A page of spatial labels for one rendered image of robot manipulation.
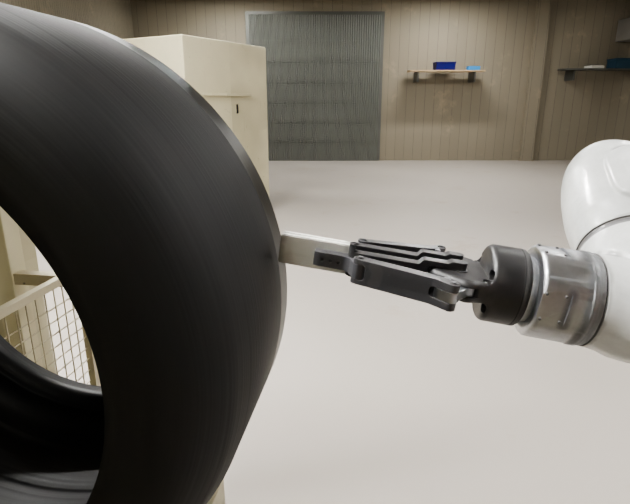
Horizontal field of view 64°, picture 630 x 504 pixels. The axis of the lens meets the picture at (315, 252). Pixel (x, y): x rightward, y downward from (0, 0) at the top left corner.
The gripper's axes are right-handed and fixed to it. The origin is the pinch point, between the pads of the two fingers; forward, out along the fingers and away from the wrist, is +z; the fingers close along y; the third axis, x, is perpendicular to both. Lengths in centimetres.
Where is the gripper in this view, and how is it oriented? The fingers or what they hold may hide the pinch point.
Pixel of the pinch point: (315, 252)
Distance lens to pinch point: 50.1
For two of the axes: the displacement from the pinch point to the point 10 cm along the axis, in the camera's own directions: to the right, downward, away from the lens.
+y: -1.4, 2.8, -9.5
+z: -9.8, -1.7, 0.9
